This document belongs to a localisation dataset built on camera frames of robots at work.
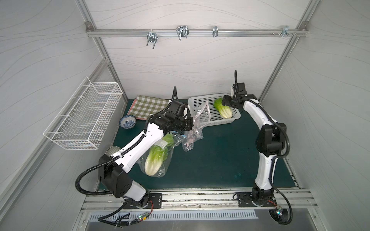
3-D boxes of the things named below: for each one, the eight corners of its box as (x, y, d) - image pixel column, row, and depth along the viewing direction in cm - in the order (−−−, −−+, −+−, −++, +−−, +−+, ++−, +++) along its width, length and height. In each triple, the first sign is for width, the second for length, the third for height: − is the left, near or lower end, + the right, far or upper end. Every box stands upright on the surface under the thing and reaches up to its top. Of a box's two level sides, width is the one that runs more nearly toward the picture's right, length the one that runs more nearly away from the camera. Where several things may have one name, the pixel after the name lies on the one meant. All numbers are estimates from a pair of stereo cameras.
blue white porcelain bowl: (118, 129, 103) (116, 126, 101) (123, 117, 110) (121, 114, 108) (133, 129, 103) (132, 126, 101) (137, 117, 110) (136, 114, 108)
